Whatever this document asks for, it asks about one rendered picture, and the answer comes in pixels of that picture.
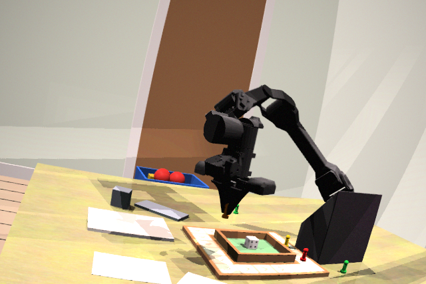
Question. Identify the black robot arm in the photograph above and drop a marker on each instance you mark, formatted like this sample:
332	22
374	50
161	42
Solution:
224	126

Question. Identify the white die with black pips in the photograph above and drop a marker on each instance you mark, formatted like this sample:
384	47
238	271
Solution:
251	242

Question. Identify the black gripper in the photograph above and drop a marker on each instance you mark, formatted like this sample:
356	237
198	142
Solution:
231	193

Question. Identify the orange game pawn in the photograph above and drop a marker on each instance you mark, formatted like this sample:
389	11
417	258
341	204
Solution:
224	215

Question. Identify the light grey flat bar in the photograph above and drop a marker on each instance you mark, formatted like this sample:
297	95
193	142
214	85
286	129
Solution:
161	210

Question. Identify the red pawn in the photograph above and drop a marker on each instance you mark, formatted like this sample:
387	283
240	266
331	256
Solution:
303	258

